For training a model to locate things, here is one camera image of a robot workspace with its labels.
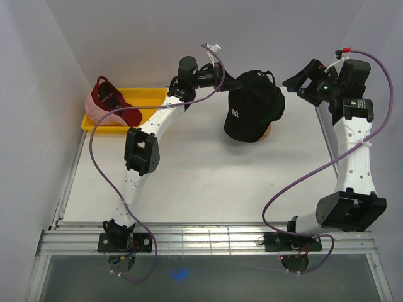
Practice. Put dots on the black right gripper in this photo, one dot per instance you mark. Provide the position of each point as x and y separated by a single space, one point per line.
314 70

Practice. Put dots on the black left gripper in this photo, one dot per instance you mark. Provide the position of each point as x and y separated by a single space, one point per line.
230 83

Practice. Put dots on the black NY cap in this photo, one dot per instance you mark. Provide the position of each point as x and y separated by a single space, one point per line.
249 106

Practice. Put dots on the dark green NY cap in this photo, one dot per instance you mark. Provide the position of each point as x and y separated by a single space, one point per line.
278 107

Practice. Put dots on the red cap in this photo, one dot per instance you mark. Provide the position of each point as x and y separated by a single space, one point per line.
108 98

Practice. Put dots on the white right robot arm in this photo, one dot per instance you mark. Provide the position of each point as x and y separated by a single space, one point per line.
354 205

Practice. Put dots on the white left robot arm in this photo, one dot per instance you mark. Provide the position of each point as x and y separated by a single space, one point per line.
141 154

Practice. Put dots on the yellow plastic tray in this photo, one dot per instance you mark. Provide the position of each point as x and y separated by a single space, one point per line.
137 97

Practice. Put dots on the pink cap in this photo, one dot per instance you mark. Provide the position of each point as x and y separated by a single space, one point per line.
95 113

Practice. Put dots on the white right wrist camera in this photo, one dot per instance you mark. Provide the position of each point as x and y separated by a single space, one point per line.
341 56

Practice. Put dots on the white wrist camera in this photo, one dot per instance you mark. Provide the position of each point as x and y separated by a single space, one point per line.
212 53
341 56

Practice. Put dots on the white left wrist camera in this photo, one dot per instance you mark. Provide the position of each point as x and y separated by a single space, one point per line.
212 53

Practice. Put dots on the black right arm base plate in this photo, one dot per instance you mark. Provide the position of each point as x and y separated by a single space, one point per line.
281 242

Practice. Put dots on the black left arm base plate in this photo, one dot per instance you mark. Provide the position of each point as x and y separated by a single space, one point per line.
137 242

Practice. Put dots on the aluminium frame rail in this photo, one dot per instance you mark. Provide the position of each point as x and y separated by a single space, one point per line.
186 240

